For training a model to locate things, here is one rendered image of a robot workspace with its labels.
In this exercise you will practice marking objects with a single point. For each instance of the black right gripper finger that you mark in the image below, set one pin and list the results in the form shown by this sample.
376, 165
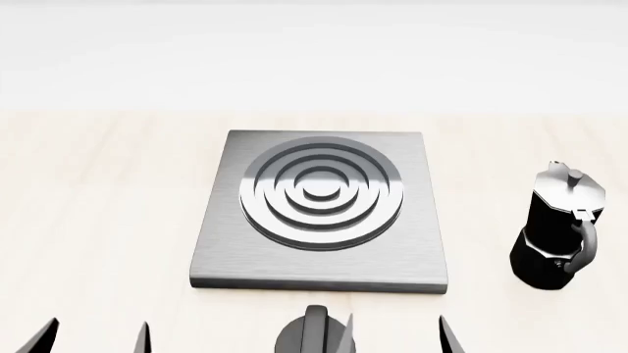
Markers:
449, 338
346, 340

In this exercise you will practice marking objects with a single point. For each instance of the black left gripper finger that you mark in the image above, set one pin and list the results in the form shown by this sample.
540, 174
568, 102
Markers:
143, 340
43, 339

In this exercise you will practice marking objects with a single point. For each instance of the black and silver moka pot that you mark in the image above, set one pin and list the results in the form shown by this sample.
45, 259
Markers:
544, 228

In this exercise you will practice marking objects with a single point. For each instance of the dark grey stove knob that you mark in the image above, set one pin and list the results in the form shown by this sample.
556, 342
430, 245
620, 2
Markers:
306, 331

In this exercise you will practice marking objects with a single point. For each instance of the silver square stove plate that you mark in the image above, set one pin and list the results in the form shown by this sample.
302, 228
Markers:
221, 257

